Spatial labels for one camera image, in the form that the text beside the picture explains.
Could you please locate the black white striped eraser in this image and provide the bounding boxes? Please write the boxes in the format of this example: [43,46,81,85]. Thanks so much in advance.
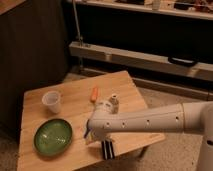
[101,141,115,160]

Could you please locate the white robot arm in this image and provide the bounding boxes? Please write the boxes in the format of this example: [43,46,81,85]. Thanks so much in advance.
[85,101,213,171]

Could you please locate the blue sponge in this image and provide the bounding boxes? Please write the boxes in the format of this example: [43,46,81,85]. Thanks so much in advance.
[84,120,90,139]

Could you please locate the small white bottle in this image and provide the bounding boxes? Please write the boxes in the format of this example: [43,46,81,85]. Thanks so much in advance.
[95,94,119,114]

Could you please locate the orange carrot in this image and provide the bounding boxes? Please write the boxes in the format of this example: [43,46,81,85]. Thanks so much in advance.
[90,87,98,102]

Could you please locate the green glass bowl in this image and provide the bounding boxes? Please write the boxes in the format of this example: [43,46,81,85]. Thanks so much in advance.
[33,118,73,157]

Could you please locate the wooden table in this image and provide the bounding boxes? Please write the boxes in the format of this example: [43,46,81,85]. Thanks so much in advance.
[17,70,166,171]

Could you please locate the long silver case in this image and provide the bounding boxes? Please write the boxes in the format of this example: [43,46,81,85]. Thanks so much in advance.
[69,41,213,81]

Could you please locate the metal stand pole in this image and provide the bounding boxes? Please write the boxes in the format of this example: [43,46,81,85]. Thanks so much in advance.
[72,0,83,46]

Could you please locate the upper wooden shelf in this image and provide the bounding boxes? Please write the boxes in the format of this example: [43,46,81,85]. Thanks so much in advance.
[66,0,213,22]

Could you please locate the black case handle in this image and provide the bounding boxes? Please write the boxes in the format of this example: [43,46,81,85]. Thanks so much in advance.
[168,57,198,67]

